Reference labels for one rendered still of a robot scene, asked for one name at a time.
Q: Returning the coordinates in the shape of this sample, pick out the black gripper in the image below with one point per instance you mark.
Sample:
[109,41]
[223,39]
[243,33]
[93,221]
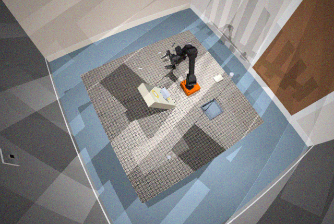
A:
[174,59]

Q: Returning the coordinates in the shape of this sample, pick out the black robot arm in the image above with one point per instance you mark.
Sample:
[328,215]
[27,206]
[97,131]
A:
[191,52]

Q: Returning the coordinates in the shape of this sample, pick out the light blue square tray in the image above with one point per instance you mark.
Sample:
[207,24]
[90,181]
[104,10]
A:
[211,109]

